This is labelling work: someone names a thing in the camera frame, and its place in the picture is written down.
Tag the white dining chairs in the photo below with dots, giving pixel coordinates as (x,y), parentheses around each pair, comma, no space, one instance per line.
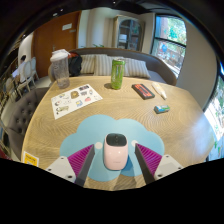
(28,71)

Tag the white sticker sheet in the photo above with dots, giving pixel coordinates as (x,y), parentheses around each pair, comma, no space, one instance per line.
(75,100)

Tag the clear shaker bottle white lid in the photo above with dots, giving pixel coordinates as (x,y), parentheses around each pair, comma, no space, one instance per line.
(61,71)

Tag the brown wooden door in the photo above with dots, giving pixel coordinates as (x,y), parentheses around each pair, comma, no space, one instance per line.
(50,36)

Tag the white door sign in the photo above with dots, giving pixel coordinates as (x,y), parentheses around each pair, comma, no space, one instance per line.
(66,26)

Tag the black and orange backpack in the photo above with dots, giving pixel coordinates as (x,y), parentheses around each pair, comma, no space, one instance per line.
(75,65)

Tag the grey curved sofa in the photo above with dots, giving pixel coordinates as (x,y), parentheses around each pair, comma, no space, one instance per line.
(160,66)

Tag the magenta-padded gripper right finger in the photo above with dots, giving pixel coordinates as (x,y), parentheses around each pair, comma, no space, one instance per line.
(165,165)

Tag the person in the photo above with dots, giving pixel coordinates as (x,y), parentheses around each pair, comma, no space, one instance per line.
(21,68)

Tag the black and red box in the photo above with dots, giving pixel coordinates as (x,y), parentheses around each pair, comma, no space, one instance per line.
(143,91)

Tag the small teal eraser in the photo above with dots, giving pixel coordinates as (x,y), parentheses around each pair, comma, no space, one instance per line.
(162,109)

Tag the green drink can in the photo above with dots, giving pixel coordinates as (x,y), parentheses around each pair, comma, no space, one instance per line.
(117,75)

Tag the glass-door cabinet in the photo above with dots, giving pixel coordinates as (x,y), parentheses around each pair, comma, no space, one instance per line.
(128,33)

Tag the side window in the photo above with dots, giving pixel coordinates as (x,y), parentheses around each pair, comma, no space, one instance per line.
(216,113)

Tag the striped cushion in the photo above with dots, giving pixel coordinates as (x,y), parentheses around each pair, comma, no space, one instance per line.
(104,65)
(137,68)
(88,64)

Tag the large dark-framed window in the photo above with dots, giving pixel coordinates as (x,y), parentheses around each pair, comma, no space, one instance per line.
(170,43)

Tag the grey tufted armchair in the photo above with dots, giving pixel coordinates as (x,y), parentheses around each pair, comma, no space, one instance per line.
(23,113)

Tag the yellow sticker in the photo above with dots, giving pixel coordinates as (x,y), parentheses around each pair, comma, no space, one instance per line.
(30,159)

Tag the white tube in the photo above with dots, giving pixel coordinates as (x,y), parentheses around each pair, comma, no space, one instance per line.
(159,90)

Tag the blue cloud-shaped mouse pad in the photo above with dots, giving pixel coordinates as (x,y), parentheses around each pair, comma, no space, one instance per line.
(93,130)

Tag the pink computer mouse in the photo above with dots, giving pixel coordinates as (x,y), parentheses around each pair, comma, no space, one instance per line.
(115,155)

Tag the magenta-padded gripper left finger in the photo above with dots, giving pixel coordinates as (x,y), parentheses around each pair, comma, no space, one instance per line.
(63,166)

